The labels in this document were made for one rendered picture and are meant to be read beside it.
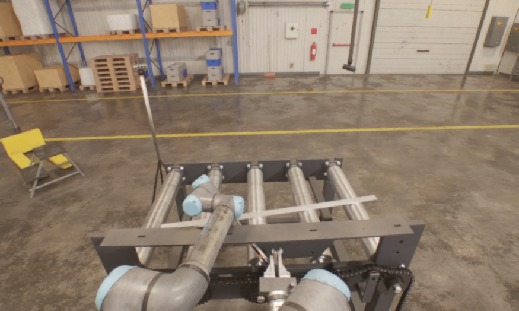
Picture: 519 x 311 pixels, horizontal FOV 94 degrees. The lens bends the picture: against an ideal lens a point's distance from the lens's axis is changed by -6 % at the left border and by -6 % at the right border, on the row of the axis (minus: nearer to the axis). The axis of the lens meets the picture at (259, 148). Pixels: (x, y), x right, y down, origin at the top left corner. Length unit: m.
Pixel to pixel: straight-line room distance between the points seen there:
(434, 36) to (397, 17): 1.68
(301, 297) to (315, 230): 0.44
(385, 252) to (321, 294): 0.65
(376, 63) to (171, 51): 7.55
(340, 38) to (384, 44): 1.66
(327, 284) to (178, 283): 0.35
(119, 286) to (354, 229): 0.80
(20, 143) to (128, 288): 4.97
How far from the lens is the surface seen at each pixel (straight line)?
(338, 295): 0.69
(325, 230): 1.05
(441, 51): 12.14
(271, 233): 1.01
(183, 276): 0.72
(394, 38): 11.05
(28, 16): 10.56
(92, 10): 11.10
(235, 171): 1.97
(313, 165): 2.00
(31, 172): 4.29
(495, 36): 13.25
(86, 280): 2.74
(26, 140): 5.59
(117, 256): 1.25
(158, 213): 1.60
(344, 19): 10.25
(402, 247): 1.29
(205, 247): 0.79
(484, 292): 2.82
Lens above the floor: 1.89
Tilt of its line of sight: 27 degrees down
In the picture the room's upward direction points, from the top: 1 degrees counter-clockwise
